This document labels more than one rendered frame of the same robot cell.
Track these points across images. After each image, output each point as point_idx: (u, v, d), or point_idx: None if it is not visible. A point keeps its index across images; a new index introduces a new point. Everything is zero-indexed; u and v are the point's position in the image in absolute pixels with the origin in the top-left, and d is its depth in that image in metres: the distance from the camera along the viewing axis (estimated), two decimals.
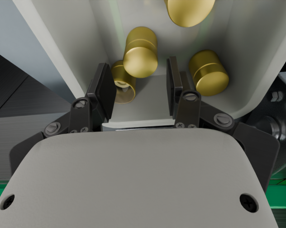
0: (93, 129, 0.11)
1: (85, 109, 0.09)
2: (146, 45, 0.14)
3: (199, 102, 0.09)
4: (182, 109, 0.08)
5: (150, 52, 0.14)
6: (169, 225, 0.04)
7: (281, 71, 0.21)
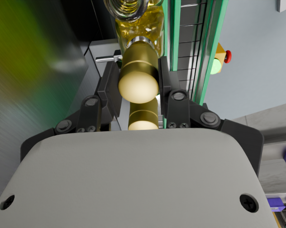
0: (102, 126, 0.11)
1: (95, 108, 0.09)
2: (145, 68, 0.11)
3: (188, 101, 0.09)
4: (172, 108, 0.09)
5: (150, 77, 0.11)
6: (169, 225, 0.04)
7: None
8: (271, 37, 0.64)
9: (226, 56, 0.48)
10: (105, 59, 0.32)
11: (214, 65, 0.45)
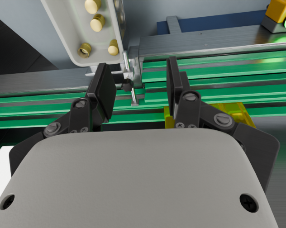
0: (93, 129, 0.11)
1: (85, 109, 0.09)
2: None
3: (199, 102, 0.09)
4: (182, 109, 0.08)
5: None
6: (169, 225, 0.04)
7: None
8: None
9: None
10: None
11: None
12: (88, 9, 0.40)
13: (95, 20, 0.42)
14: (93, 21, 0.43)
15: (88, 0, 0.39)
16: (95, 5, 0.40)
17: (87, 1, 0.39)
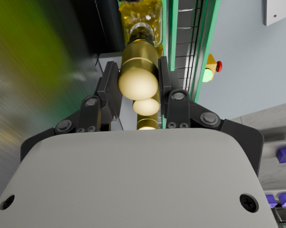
0: (102, 126, 0.11)
1: (95, 108, 0.09)
2: None
3: (188, 101, 0.09)
4: (172, 108, 0.09)
5: (154, 101, 0.18)
6: (169, 225, 0.04)
7: None
8: (260, 47, 0.71)
9: (217, 66, 0.55)
10: None
11: (206, 75, 0.51)
12: None
13: (141, 72, 0.11)
14: (131, 76, 0.12)
15: None
16: None
17: None
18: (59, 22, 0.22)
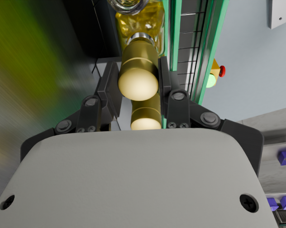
0: (102, 127, 0.11)
1: (95, 108, 0.09)
2: (151, 114, 0.16)
3: (188, 101, 0.09)
4: (172, 108, 0.09)
5: (155, 121, 0.16)
6: (169, 225, 0.04)
7: None
8: (264, 50, 0.69)
9: (221, 71, 0.53)
10: None
11: (209, 80, 0.49)
12: None
13: (141, 72, 0.11)
14: (131, 76, 0.12)
15: None
16: None
17: None
18: (50, 30, 0.20)
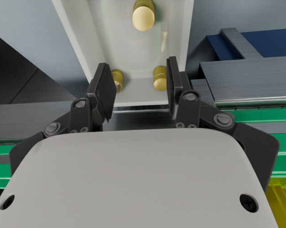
0: (93, 129, 0.11)
1: (85, 109, 0.09)
2: None
3: (199, 102, 0.09)
4: (182, 109, 0.08)
5: None
6: (169, 225, 0.04)
7: None
8: None
9: None
10: None
11: None
12: (136, 23, 0.23)
13: None
14: None
15: (140, 8, 0.21)
16: (152, 17, 0.22)
17: (138, 10, 0.21)
18: None
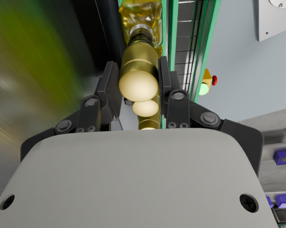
0: (102, 126, 0.11)
1: (95, 108, 0.09)
2: (153, 125, 0.22)
3: (188, 101, 0.09)
4: (172, 108, 0.09)
5: None
6: (169, 225, 0.04)
7: None
8: (254, 59, 0.76)
9: (213, 80, 0.60)
10: None
11: (202, 89, 0.56)
12: (126, 92, 0.13)
13: (147, 101, 0.18)
14: (141, 102, 0.18)
15: (132, 73, 0.11)
16: (154, 86, 0.12)
17: (129, 75, 0.11)
18: (77, 59, 0.27)
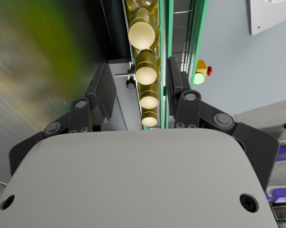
0: (93, 129, 0.11)
1: (85, 109, 0.09)
2: (152, 94, 0.27)
3: (199, 102, 0.09)
4: (182, 109, 0.08)
5: (154, 98, 0.27)
6: (169, 225, 0.04)
7: None
8: (247, 53, 0.80)
9: (208, 71, 0.64)
10: (121, 76, 0.47)
11: (198, 78, 0.60)
12: (134, 40, 0.19)
13: (147, 68, 0.22)
14: (142, 70, 0.23)
15: (138, 24, 0.18)
16: (152, 34, 0.19)
17: (135, 26, 0.18)
18: (87, 42, 0.31)
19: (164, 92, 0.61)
